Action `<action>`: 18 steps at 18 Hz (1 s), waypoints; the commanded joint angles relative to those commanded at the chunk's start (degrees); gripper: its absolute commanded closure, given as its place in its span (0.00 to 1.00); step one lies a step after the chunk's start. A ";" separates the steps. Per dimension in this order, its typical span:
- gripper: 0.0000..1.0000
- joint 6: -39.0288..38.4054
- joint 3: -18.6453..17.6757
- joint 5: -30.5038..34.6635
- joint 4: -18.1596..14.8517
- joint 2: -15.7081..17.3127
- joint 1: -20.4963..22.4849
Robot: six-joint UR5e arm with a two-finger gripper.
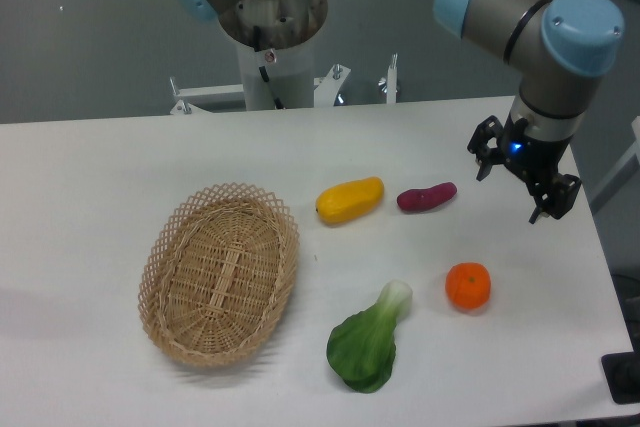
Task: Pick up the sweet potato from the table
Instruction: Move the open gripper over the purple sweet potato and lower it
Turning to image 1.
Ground black device at table edge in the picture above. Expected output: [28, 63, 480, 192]
[601, 352, 639, 405]

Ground white metal frame bracket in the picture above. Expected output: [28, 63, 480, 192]
[168, 53, 401, 115]

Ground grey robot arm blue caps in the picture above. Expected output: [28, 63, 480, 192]
[178, 0, 624, 218]

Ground woven wicker basket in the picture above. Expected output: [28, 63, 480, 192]
[138, 183, 299, 368]

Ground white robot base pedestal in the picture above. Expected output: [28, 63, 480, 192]
[219, 0, 328, 81]

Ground yellow mango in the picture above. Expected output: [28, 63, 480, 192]
[315, 177, 385, 225]

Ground black cable on pedestal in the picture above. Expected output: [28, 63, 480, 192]
[251, 25, 286, 111]

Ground purple sweet potato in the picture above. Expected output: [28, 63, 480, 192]
[396, 182, 457, 213]

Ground orange tangerine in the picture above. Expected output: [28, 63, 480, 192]
[445, 262, 492, 310]

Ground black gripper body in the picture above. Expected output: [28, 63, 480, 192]
[501, 117, 571, 182]

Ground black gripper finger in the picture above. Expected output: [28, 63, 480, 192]
[527, 173, 582, 224]
[467, 116, 505, 181]

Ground green bok choy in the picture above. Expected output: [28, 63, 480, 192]
[326, 280, 413, 394]

